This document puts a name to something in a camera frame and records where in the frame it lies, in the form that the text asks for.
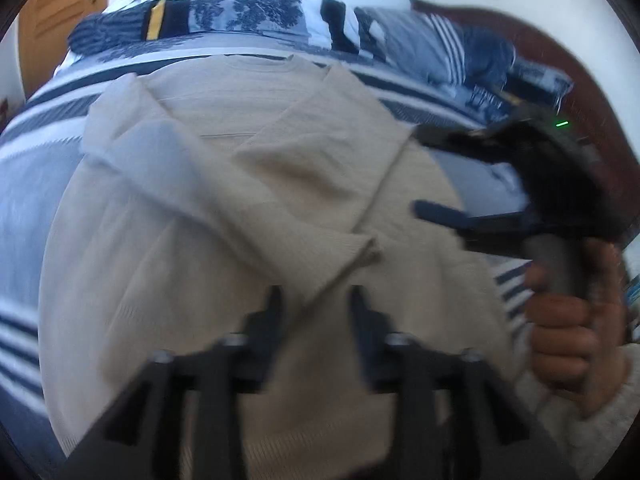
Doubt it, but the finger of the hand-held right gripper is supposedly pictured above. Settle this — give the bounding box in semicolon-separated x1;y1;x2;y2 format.
415;124;506;162
412;199;535;257

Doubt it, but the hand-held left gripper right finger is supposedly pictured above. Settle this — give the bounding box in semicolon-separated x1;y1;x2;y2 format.
348;285;577;480

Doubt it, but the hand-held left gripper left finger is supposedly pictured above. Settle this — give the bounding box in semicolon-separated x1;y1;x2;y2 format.
62;285;284;480

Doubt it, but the beige knit sweater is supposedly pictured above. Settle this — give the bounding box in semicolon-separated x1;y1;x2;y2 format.
37;54;527;480

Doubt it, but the person's right forearm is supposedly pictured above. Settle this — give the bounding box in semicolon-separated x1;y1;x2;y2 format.
517;355;640;480

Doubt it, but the person's right hand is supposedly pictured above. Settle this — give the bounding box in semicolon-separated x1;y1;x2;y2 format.
525;240;632;418

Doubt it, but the blue tree print pillow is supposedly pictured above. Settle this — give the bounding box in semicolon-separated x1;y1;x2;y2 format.
465;54;575;126

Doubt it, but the grey striped pillow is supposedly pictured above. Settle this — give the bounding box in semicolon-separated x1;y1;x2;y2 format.
356;6;517;86

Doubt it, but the dark wooden headboard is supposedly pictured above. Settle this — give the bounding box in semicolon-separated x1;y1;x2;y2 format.
410;0;640;286

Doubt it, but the folded tree print quilt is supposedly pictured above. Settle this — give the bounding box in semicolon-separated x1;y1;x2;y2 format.
67;0;393;61

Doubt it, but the blue white striped blanket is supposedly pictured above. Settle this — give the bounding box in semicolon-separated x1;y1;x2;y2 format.
0;30;551;433

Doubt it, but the wooden door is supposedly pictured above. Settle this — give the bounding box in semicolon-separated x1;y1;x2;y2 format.
17;0;114;97

